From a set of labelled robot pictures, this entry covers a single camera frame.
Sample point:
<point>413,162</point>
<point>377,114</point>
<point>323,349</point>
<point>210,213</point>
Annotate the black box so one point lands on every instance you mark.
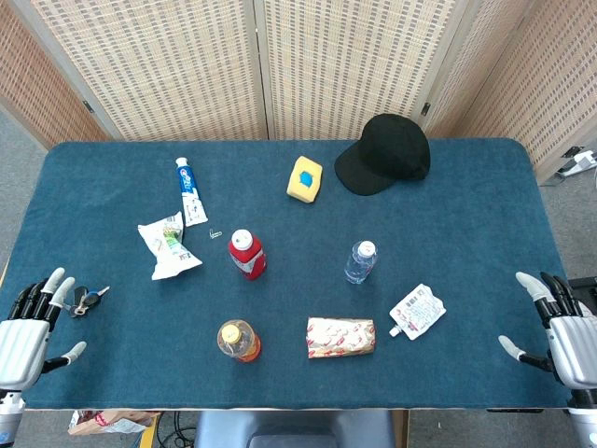
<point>587,285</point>

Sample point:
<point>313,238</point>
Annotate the blue table cloth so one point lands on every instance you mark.
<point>140,359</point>

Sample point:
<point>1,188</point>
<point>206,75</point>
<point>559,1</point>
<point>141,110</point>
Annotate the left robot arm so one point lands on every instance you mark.
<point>9,417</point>

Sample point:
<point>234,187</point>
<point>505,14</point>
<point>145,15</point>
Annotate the bunch of keys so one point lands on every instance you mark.
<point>83,301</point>

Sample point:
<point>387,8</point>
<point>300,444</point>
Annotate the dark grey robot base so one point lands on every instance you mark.
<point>294,427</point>

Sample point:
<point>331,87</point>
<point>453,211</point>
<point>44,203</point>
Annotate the yellow sponge with blue patch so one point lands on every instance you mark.
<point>304,179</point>

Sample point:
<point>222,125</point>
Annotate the woven folding screen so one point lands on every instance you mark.
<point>163,70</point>

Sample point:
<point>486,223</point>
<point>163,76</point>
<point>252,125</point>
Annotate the gold foil wrapped pack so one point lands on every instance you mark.
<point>340,338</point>

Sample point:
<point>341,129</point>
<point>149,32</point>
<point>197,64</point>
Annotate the blue white toothpaste tube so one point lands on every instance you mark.
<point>189,186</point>

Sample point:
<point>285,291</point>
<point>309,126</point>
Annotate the clear water bottle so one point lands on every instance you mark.
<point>360,263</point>

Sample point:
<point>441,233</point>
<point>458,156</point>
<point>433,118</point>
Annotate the metal paper clip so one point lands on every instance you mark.
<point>215,233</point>

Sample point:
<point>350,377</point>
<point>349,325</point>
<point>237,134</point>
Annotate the orange drink bottle yellow cap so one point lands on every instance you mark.
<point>238,341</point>

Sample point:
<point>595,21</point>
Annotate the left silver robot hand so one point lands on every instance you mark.
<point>23,345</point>

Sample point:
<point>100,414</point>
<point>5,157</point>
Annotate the black screen hinge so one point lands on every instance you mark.
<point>88,107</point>
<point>425,109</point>

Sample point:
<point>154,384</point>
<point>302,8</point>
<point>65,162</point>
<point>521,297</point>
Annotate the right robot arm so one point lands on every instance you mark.
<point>585,420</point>

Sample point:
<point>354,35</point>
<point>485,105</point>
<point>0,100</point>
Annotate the black baseball cap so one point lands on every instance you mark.
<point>387,154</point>

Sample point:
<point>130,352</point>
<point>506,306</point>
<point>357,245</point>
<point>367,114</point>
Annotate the red juice bottle white cap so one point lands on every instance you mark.
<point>249,262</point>

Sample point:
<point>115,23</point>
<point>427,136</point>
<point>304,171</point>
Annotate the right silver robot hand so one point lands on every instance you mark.
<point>576,345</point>

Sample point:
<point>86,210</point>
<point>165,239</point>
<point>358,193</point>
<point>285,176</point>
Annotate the white snack bag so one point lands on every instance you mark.
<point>165,247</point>

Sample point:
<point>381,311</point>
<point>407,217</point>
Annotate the white spout pouch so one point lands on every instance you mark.
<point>420,310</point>

